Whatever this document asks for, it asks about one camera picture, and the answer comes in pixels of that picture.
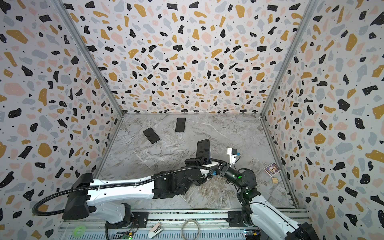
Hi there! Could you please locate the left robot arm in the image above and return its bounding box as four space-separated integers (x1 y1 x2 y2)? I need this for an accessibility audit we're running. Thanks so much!
63 162 220 224

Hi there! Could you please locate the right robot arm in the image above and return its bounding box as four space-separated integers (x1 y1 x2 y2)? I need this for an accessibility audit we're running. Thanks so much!
218 162 319 240

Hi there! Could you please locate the middle black phone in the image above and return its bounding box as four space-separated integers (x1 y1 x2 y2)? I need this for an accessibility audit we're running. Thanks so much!
175 118 186 133

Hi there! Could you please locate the black phone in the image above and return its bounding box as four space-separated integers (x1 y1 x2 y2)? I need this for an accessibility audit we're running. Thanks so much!
175 118 186 133
143 128 160 145

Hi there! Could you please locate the left black phone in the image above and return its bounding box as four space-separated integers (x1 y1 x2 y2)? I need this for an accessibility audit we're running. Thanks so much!
143 128 160 145

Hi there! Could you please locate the colourful printed card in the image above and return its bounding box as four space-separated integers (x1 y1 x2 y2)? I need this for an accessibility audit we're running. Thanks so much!
264 163 281 177

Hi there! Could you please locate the white pink small device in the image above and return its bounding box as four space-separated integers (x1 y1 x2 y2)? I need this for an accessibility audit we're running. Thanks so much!
148 223 163 239

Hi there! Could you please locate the green tape roll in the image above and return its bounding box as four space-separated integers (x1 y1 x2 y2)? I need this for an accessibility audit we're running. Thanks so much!
73 225 87 238

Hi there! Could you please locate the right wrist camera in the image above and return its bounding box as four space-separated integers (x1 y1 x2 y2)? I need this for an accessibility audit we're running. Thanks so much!
227 148 241 165

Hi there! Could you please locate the white cable loop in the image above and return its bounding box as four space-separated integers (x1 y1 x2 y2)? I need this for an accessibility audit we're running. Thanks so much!
180 219 201 240

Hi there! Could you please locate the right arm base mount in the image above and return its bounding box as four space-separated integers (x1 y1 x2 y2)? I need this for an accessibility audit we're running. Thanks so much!
226 210 268 227

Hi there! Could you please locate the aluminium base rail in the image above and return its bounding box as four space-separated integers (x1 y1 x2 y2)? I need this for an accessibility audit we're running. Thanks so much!
57 209 270 240

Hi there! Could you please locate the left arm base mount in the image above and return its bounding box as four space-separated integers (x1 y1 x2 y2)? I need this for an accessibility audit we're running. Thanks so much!
105 212 149 230

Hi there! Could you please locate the black corrugated cable conduit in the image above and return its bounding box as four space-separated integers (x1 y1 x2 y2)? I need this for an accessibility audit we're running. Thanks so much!
31 165 217 217

